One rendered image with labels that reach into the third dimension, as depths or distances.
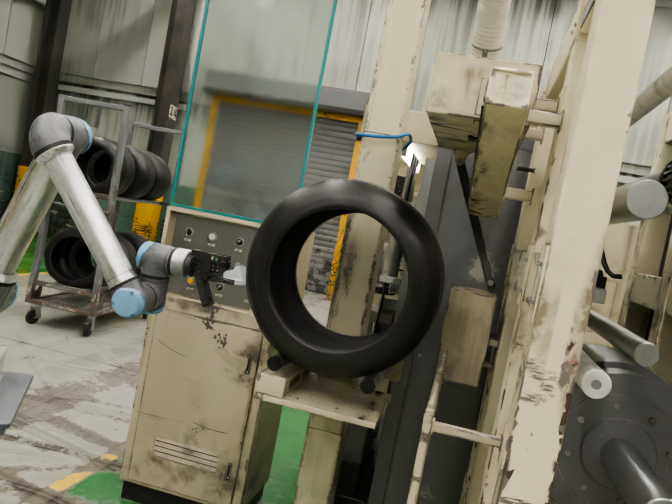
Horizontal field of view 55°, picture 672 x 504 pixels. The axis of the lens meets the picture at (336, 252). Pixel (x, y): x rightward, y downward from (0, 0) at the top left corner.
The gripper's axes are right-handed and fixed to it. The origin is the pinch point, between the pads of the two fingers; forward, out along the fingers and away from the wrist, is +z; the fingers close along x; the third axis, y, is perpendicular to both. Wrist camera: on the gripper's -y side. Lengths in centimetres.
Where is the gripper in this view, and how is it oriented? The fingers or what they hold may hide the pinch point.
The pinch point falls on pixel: (248, 285)
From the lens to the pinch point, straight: 202.2
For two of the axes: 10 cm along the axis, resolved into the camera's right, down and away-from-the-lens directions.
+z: 9.6, 2.1, -2.0
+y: 2.0, -9.8, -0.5
